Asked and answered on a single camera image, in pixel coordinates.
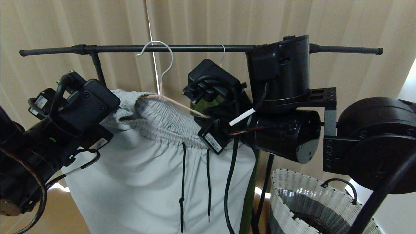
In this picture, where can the white laundry basket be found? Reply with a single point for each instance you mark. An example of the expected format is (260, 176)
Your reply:
(282, 195)

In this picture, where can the green sleeveless shirt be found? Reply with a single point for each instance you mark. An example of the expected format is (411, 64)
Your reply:
(248, 201)

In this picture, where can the pale grey garment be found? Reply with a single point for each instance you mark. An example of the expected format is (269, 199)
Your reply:
(130, 182)

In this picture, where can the pink clothes hanger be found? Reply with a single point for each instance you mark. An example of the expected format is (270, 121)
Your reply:
(224, 52)
(182, 104)

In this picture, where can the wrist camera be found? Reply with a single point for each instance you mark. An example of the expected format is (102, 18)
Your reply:
(211, 74)
(91, 104)

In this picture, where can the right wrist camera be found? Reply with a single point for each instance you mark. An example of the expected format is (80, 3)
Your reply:
(211, 74)

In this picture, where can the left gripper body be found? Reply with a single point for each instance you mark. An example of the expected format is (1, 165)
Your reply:
(45, 143)

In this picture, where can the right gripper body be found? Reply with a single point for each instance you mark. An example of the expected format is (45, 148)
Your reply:
(286, 136)

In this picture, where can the black clothes rack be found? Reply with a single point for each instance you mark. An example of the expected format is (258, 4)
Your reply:
(195, 48)

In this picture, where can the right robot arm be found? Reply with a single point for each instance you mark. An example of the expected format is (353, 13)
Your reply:
(373, 136)

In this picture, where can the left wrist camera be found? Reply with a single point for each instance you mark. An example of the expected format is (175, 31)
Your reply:
(91, 104)

